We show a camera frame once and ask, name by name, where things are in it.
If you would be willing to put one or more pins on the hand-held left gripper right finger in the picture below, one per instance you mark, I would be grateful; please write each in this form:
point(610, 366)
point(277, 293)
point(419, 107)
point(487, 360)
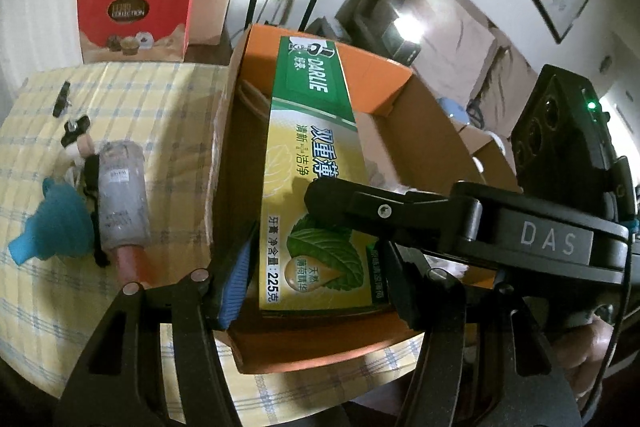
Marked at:
point(410, 302)

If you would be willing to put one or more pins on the blue funnel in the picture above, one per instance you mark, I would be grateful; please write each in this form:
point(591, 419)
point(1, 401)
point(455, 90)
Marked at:
point(55, 217)

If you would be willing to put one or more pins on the black star knob with bolt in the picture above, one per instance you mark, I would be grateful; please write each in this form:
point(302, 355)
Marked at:
point(75, 129)

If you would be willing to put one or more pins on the blue white device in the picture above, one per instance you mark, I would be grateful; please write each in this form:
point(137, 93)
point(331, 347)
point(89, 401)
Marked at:
point(452, 109)

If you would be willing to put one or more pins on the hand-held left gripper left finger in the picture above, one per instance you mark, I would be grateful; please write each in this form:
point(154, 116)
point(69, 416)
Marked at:
point(235, 282)

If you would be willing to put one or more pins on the small white pink object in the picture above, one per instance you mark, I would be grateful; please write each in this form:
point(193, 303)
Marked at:
point(82, 149)

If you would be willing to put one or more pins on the black monitor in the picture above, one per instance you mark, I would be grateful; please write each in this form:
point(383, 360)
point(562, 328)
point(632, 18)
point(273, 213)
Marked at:
point(370, 12)

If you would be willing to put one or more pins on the person's right hand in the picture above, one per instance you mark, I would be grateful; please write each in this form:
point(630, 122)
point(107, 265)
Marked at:
point(587, 357)

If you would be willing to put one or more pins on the orange cardboard box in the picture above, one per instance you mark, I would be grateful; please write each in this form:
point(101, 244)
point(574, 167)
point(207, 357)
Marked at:
point(385, 77)

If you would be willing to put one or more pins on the yellow checked tablecloth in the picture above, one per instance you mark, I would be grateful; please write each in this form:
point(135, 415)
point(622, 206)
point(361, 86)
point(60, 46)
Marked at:
point(155, 107)

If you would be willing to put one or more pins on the open brown cardboard box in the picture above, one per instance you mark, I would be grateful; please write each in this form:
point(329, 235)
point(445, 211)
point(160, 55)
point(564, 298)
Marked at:
point(492, 157)

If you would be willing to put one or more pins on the brown cardboard sheet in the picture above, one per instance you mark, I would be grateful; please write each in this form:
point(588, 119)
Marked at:
point(465, 37)

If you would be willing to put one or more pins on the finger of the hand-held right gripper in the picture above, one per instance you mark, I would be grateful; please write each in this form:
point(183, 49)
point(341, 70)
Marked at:
point(370, 209)

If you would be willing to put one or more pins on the green yellow toothpaste box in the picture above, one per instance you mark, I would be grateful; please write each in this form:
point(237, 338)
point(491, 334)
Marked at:
point(300, 147)

